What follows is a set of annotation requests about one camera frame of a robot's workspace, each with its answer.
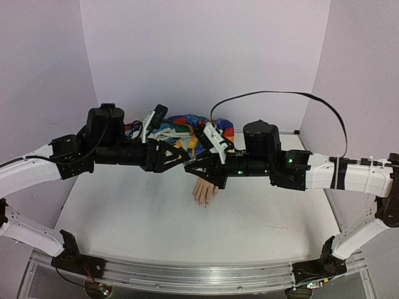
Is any rainbow striped jacket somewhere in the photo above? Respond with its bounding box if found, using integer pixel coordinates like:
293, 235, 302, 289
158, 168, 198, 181
125, 114, 234, 158

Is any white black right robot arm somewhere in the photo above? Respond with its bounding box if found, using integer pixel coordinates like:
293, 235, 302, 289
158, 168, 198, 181
185, 120, 398, 287

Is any black cable loop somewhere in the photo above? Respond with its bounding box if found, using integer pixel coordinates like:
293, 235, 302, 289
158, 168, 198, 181
210, 90, 349, 158

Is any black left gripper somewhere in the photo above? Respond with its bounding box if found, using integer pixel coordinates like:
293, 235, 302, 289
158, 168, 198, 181
95, 138, 191, 173

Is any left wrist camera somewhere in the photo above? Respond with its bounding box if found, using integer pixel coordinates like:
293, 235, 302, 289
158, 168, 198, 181
141, 104, 168, 143

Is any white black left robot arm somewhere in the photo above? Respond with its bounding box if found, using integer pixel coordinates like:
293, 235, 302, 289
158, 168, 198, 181
1, 103, 190, 278

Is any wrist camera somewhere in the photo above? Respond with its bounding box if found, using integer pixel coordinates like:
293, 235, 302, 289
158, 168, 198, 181
195, 121, 234, 164
141, 104, 168, 143

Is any mannequin hand with nails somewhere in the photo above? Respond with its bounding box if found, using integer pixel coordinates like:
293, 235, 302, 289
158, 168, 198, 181
193, 178, 219, 208

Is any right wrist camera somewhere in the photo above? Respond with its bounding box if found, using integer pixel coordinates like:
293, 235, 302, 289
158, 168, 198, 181
195, 121, 234, 164

